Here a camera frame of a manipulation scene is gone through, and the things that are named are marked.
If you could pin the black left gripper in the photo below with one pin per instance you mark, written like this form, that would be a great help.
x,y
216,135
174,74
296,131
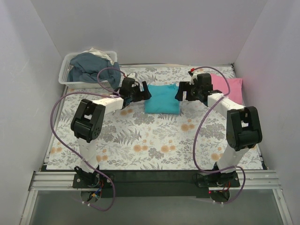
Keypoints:
x,y
141,91

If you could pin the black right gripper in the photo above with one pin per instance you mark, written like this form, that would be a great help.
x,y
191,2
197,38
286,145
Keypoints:
x,y
185,91

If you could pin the teal t shirt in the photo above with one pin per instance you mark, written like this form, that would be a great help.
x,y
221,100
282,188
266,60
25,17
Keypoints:
x,y
162,100

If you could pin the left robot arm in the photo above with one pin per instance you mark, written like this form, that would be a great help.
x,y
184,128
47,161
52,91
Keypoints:
x,y
88,120

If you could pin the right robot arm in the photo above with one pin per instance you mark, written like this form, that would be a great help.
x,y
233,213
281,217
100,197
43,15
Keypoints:
x,y
243,129

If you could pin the folded pink t shirt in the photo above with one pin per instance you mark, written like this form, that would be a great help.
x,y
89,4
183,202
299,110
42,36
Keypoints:
x,y
235,84

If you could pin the grey-blue t shirt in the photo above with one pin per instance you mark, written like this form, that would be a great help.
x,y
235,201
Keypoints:
x,y
89,68

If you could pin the cream t shirt in basket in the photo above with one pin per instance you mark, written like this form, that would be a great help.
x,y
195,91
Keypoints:
x,y
100,53

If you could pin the white plastic laundry basket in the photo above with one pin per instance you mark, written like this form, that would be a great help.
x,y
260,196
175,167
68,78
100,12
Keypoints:
x,y
66,67

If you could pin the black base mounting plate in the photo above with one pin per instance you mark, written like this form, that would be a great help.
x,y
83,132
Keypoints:
x,y
156,183

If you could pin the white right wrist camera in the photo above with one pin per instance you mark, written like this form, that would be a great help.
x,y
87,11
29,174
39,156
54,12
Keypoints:
x,y
193,76

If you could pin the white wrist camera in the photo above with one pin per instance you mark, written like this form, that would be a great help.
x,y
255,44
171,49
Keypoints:
x,y
193,76
132,75

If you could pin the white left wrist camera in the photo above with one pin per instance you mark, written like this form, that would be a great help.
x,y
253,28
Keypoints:
x,y
132,75

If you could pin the aluminium frame rail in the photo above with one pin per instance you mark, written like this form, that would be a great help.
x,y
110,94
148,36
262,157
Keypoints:
x,y
156,198

